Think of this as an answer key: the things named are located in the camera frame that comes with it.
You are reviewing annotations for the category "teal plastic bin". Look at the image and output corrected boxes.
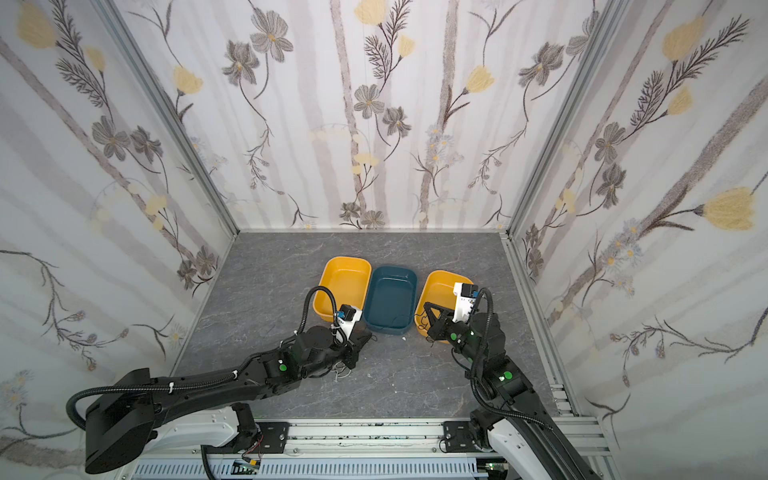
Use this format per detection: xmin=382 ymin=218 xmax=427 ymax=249
xmin=363 ymin=265 xmax=418 ymax=335

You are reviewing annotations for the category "right yellow plastic bin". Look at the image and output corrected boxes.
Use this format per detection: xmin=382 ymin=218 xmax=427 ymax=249
xmin=414 ymin=270 xmax=474 ymax=337

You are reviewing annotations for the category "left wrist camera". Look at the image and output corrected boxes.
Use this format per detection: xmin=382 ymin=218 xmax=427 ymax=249
xmin=333 ymin=304 xmax=363 ymax=344

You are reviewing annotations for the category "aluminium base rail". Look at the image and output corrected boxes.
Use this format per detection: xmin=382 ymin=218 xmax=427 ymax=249
xmin=113 ymin=418 xmax=619 ymax=480

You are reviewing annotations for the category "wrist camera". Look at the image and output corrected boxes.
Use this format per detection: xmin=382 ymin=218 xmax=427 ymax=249
xmin=333 ymin=304 xmax=363 ymax=344
xmin=453 ymin=282 xmax=479 ymax=323

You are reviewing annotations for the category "left yellow plastic bin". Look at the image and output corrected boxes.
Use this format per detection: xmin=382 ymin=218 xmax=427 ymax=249
xmin=319 ymin=256 xmax=373 ymax=309

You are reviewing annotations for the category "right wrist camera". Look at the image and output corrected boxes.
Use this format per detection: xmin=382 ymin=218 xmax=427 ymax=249
xmin=453 ymin=282 xmax=479 ymax=323

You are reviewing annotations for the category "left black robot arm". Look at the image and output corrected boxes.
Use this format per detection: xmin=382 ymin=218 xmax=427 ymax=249
xmin=66 ymin=304 xmax=372 ymax=475

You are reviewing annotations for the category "yellow plastic bin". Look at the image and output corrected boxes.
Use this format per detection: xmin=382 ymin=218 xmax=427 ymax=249
xmin=319 ymin=256 xmax=373 ymax=309
xmin=414 ymin=270 xmax=474 ymax=337

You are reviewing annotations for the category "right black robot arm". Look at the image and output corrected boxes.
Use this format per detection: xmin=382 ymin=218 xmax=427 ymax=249
xmin=423 ymin=284 xmax=600 ymax=479

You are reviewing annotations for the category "white vented cable duct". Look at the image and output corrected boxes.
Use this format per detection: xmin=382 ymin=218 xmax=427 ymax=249
xmin=128 ymin=458 xmax=488 ymax=479

